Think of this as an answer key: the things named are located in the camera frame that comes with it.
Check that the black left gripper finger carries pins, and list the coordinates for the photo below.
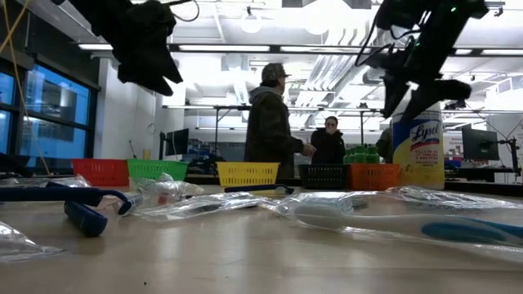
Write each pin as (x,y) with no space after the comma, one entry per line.
(130,69)
(161,63)

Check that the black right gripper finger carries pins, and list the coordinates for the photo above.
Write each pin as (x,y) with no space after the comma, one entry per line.
(439,93)
(394,96)

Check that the black comb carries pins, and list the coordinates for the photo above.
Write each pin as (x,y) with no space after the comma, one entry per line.
(359,203)

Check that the red toothbrush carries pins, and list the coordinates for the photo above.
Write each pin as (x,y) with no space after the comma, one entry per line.
(171,188)

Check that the blue toothbrush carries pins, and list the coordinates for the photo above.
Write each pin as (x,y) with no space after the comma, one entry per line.
(323,216)
(69,180)

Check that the clear item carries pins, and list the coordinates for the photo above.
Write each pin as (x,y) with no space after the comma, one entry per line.
(204,206)

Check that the person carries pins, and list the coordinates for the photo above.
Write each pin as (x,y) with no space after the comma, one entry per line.
(328,143)
(384,145)
(269,122)

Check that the Lysol wipes canister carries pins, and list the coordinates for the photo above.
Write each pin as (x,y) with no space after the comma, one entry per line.
(418,151)

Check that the black desktop monitor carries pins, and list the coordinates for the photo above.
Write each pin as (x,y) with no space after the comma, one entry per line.
(480,143)
(177,142)

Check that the LED light bar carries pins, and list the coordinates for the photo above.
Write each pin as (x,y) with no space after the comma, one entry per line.
(224,48)

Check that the large glass window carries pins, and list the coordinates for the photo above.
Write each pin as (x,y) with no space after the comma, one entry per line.
(53,98)

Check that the orange plastic basket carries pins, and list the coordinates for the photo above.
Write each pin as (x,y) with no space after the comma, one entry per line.
(374,176)

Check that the round ceiling light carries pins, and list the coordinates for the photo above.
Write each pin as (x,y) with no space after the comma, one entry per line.
(251,24)

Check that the green plastic basket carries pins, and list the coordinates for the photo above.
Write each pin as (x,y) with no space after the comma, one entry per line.
(157,168)

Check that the red plastic basket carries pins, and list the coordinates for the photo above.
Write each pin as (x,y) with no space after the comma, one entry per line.
(100,171)

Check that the black plastic basket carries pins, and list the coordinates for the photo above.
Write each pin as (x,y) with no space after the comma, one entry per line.
(324,176)

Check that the yellow plastic basket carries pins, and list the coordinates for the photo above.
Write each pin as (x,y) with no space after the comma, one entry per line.
(247,173)

